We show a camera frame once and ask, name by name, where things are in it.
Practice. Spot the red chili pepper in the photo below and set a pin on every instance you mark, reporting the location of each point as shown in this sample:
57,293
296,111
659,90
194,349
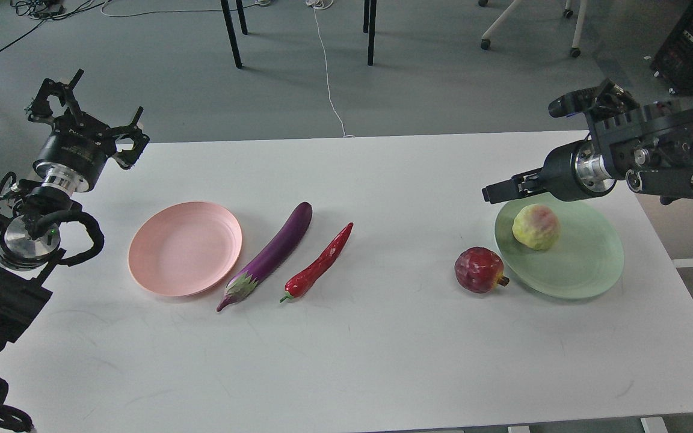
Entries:
303,281

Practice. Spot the red pomegranate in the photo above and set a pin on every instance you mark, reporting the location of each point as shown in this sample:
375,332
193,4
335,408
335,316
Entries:
480,270

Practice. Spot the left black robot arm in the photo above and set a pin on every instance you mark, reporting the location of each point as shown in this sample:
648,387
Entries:
41,225

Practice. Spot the purple eggplant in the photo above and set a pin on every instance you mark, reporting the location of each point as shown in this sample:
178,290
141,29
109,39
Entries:
270,258

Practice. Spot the black table leg right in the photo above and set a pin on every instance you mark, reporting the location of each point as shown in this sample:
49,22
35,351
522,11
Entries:
369,27

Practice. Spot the green plate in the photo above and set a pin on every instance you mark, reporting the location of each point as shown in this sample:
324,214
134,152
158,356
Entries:
586,261

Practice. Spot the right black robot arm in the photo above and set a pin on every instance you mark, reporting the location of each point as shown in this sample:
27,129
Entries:
647,147

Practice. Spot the white chair base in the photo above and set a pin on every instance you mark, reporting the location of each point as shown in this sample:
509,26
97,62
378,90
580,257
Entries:
524,29

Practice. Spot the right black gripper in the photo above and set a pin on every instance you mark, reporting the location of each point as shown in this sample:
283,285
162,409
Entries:
570,173

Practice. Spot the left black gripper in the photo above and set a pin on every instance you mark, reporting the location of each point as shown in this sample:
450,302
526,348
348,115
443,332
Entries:
73,153

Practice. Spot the black table leg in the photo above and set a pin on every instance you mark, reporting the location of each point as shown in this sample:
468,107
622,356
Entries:
230,28
369,27

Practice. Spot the black table leg left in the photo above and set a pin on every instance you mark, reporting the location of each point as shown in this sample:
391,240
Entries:
230,28

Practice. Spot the yellow-green peach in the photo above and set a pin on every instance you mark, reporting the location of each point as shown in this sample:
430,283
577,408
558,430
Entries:
537,227

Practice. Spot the pink plate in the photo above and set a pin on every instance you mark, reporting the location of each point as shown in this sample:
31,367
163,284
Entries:
185,249

